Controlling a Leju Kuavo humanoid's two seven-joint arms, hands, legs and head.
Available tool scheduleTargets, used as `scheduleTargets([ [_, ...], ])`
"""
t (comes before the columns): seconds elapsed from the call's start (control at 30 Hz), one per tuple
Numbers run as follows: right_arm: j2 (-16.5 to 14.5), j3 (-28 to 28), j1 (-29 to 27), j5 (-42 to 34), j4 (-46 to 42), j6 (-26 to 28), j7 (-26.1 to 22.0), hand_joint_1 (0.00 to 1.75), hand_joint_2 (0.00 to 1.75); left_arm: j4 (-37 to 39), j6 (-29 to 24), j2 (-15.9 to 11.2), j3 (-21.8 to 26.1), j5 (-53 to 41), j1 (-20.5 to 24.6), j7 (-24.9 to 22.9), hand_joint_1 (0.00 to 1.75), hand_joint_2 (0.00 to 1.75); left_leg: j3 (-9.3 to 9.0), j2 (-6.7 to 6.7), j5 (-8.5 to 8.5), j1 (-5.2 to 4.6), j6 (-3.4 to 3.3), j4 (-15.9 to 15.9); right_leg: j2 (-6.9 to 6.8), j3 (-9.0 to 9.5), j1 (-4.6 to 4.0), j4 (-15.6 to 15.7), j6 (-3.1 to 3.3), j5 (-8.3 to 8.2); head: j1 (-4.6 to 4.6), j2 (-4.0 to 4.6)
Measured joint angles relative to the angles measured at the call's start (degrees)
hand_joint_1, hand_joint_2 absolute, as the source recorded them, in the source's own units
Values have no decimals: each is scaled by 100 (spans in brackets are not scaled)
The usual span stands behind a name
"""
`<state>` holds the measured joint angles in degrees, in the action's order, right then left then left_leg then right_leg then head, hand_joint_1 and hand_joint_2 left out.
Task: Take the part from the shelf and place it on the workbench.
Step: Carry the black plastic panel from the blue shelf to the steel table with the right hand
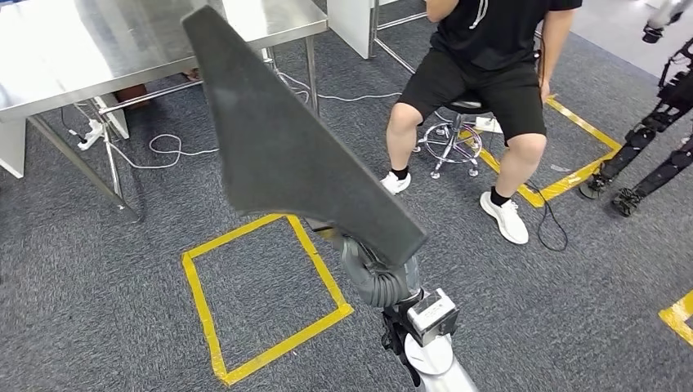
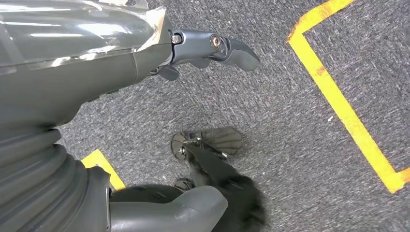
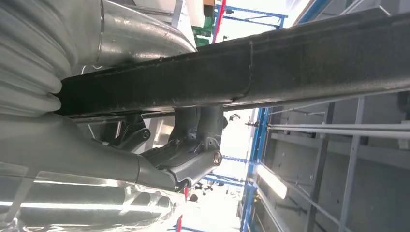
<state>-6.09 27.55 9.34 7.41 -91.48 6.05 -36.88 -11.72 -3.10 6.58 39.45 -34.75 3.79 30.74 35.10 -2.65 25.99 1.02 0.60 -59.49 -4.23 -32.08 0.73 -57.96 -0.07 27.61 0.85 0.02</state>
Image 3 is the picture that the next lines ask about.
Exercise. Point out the fluorescent tube lamp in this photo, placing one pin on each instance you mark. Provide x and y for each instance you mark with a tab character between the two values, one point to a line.
272	182

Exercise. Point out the blue metal upright frame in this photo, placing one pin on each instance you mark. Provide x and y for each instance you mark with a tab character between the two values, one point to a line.
256	144

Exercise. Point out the green machine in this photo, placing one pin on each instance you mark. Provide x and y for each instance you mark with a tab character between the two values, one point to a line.
203	32

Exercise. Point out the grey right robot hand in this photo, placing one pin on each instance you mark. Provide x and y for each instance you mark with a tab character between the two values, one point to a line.
64	150

